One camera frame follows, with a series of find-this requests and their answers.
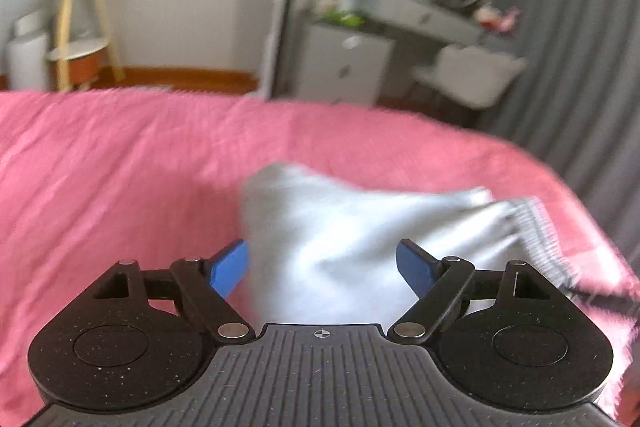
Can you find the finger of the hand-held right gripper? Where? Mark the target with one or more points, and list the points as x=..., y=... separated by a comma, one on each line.
x=605, y=299

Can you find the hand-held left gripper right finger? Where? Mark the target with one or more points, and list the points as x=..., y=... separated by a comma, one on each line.
x=415, y=269

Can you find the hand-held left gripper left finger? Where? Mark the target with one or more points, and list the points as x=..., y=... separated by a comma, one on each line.
x=229, y=269

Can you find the grey pants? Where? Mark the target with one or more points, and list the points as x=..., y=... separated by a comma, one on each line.
x=350, y=247

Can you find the pink ribbed blanket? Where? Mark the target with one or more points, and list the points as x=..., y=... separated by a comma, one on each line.
x=100, y=177

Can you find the white chair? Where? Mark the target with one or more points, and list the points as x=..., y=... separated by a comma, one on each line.
x=470, y=72

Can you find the white drawer cabinet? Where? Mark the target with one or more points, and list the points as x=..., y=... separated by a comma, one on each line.
x=345, y=57

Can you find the grey vanity desk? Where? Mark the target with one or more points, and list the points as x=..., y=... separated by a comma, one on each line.
x=425, y=14

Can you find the green tray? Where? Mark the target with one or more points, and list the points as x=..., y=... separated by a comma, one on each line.
x=345, y=21

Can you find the white tower air conditioner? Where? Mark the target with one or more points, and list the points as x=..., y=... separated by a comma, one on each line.
x=285, y=12

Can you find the pink toy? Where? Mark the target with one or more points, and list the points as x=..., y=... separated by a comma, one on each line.
x=497, y=17

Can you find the grey curtain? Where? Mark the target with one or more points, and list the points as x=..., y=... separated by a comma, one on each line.
x=575, y=32

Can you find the wooden round side table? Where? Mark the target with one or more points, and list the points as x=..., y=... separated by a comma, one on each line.
x=80, y=32

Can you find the white round bin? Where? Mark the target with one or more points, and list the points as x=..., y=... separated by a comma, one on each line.
x=27, y=57

